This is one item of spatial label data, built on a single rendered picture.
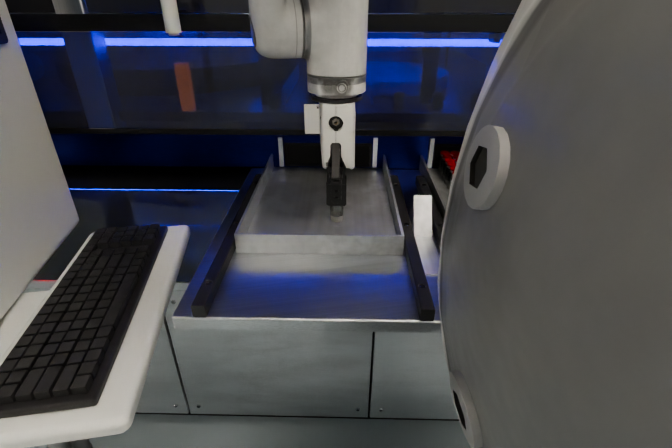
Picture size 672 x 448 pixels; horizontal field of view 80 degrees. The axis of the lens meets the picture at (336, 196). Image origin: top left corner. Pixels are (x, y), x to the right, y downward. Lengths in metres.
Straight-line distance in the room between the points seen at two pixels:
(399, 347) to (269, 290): 0.65
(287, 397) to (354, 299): 0.81
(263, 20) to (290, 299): 0.35
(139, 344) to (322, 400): 0.77
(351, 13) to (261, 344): 0.89
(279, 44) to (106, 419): 0.49
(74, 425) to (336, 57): 0.54
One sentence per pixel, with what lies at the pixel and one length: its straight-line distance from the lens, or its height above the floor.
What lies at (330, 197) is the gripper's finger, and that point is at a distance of 0.64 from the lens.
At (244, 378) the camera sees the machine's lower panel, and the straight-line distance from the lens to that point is 1.28.
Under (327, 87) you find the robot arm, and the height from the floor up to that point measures 1.13.
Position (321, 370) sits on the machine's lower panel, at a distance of 1.22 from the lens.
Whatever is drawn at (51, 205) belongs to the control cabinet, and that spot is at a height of 0.89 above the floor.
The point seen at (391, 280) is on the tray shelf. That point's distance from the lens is 0.58.
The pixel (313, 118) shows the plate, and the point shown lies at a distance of 0.80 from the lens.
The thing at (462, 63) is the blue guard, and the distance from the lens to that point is 0.81.
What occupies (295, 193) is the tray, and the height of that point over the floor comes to 0.88.
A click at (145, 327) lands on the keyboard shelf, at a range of 0.68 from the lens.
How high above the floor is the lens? 1.24
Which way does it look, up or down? 27 degrees down
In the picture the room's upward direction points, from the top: straight up
